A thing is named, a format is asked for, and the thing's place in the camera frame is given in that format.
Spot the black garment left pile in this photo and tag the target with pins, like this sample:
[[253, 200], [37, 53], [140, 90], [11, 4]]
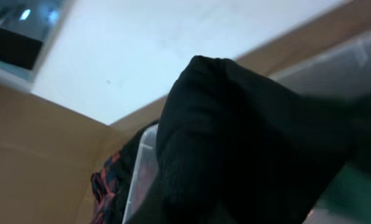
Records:
[[119, 171]]

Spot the black cloth with band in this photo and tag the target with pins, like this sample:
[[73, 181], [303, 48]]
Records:
[[233, 146]]

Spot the clear plastic storage bin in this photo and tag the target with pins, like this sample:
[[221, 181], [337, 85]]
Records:
[[342, 71]]

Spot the dark green cloth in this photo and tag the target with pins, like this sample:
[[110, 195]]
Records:
[[348, 195]]

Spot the red navy plaid shirt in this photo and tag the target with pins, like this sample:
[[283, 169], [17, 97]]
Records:
[[105, 191]]

